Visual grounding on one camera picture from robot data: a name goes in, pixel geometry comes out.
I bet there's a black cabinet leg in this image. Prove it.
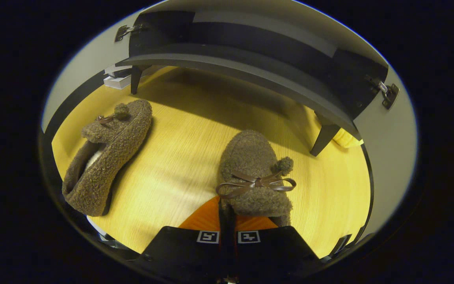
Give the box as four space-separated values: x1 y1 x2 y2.
310 122 342 157
130 65 143 95

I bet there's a brown fuzzy shoe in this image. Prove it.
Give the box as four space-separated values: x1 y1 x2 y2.
62 99 153 217
216 129 297 228

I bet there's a metal door hinge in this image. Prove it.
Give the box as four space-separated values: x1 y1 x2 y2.
367 75 400 110
114 24 147 43

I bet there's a white cabinet door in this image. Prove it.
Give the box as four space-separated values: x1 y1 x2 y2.
351 59 419 239
41 7 145 134

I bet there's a white box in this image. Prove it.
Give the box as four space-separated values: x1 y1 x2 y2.
103 64 134 90

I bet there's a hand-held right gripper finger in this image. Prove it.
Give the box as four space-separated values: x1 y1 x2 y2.
227 213 324 284
138 196 229 284

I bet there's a white shoe cabinet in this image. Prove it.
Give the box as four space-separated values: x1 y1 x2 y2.
115 10 389 157

